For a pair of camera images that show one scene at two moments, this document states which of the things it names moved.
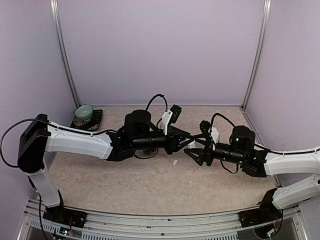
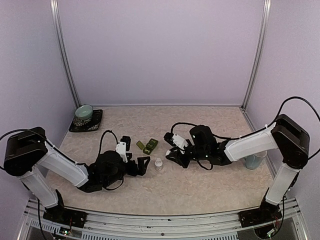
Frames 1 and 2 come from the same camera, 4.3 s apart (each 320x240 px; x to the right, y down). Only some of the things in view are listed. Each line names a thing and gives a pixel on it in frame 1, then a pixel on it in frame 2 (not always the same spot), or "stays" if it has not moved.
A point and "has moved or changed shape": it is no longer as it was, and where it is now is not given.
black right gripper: (202, 152) to (178, 159)
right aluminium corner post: (245, 102) stays
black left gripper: (174, 141) to (142, 169)
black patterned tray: (91, 124) stays
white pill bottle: (192, 145) has moved or changed shape
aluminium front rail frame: (111, 225) stays
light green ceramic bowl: (84, 111) stays
